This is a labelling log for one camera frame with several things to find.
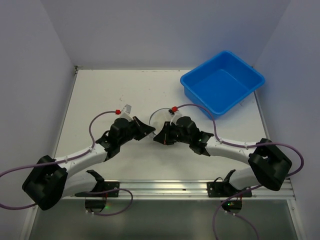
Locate white mesh laundry bag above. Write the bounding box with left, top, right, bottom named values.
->
left=149, top=107, right=174, bottom=136

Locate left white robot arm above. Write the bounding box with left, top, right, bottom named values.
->
left=22, top=116, right=155, bottom=211

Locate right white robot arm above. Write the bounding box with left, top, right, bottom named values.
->
left=150, top=116, right=292, bottom=191

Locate blue plastic tub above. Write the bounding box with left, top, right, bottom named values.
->
left=180, top=50, right=265, bottom=118

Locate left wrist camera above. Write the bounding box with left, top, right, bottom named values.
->
left=119, top=104, right=133, bottom=122

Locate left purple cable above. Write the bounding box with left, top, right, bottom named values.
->
left=0, top=109, right=121, bottom=210

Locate aluminium mounting rail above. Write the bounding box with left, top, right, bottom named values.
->
left=74, top=179, right=293, bottom=200

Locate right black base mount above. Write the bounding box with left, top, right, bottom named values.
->
left=206, top=169, right=253, bottom=214

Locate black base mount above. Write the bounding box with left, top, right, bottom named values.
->
left=75, top=170, right=120, bottom=213
left=206, top=169, right=253, bottom=214

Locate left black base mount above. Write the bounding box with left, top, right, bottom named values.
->
left=75, top=170, right=120, bottom=213

